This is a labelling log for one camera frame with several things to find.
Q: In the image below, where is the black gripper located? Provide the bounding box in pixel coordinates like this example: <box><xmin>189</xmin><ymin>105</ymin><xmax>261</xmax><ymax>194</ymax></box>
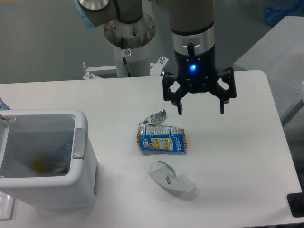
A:
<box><xmin>162</xmin><ymin>44</ymin><xmax>238</xmax><ymax>115</ymax></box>

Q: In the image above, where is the blue snack wrapper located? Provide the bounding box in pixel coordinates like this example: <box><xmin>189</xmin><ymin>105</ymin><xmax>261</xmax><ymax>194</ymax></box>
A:
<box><xmin>136</xmin><ymin>109</ymin><xmax>187</xmax><ymax>153</ymax></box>

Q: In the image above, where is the white plastic packaging trash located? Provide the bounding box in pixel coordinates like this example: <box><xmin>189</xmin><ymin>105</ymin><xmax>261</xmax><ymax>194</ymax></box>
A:
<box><xmin>148</xmin><ymin>161</ymin><xmax>196</xmax><ymax>192</ymax></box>

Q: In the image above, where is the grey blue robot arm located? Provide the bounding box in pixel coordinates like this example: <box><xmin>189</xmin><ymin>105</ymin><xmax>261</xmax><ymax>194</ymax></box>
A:
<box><xmin>74</xmin><ymin>0</ymin><xmax>237</xmax><ymax>114</ymax></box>

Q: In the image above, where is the white trash can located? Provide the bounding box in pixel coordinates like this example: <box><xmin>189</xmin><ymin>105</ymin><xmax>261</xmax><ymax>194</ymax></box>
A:
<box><xmin>0</xmin><ymin>110</ymin><xmax>98</xmax><ymax>209</ymax></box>

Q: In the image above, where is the white covered box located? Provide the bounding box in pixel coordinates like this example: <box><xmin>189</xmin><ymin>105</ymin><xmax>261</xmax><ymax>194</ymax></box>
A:
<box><xmin>233</xmin><ymin>16</ymin><xmax>304</xmax><ymax>125</ymax></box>

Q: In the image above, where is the blue bag in corner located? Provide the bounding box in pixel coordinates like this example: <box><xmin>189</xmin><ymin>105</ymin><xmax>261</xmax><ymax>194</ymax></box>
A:
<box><xmin>264</xmin><ymin>0</ymin><xmax>304</xmax><ymax>27</ymax></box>

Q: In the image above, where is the black device at table edge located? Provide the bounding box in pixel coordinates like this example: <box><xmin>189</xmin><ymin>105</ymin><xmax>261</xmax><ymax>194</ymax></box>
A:
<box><xmin>287</xmin><ymin>192</ymin><xmax>304</xmax><ymax>218</ymax></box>

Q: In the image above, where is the blue white package left edge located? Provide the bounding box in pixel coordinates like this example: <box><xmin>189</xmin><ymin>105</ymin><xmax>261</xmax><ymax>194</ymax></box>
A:
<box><xmin>0</xmin><ymin>98</ymin><xmax>11</xmax><ymax>110</ymax></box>

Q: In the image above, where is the white table frame bracket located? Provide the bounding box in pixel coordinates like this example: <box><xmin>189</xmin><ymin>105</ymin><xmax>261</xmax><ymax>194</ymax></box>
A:
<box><xmin>83</xmin><ymin>56</ymin><xmax>169</xmax><ymax>80</ymax></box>

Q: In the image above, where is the black cable on pedestal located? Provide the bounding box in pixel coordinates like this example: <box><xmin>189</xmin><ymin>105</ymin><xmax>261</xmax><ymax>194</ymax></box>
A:
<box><xmin>120</xmin><ymin>37</ymin><xmax>132</xmax><ymax>78</ymax></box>

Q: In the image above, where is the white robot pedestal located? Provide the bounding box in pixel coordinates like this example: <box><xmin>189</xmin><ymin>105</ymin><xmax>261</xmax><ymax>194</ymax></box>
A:
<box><xmin>104</xmin><ymin>13</ymin><xmax>156</xmax><ymax>73</ymax></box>

